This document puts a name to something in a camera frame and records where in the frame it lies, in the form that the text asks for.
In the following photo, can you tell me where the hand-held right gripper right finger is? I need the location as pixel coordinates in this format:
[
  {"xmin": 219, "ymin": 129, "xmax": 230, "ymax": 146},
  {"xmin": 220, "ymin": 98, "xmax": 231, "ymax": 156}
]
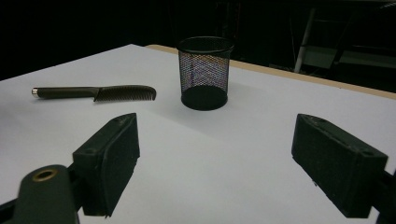
[{"xmin": 290, "ymin": 113, "xmax": 389, "ymax": 219}]

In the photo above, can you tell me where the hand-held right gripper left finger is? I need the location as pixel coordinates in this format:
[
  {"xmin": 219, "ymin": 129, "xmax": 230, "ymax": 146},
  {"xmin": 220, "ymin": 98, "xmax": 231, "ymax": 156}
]
[{"xmin": 72, "ymin": 112, "xmax": 141, "ymax": 217}]

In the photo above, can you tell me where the black comb with handle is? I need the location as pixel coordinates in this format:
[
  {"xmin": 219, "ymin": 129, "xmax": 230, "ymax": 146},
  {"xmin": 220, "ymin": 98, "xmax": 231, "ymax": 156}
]
[{"xmin": 31, "ymin": 84, "xmax": 157, "ymax": 103}]

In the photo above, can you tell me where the black mesh pen cup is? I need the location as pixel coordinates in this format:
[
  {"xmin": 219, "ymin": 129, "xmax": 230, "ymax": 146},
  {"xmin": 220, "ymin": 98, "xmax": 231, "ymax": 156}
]
[{"xmin": 177, "ymin": 35, "xmax": 235, "ymax": 112}]

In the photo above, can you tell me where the white table mat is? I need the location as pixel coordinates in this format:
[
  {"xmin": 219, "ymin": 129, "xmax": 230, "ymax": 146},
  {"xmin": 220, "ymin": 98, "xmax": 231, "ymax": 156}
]
[{"xmin": 0, "ymin": 43, "xmax": 396, "ymax": 224}]

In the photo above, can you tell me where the black folding chair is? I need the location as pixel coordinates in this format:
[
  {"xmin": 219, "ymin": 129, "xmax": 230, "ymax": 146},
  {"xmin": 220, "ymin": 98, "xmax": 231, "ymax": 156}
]
[{"xmin": 304, "ymin": 8, "xmax": 396, "ymax": 74}]

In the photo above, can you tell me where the desk with white leg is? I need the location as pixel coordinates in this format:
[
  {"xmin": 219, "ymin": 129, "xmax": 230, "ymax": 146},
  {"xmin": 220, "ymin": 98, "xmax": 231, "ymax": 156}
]
[{"xmin": 293, "ymin": 7, "xmax": 318, "ymax": 75}]

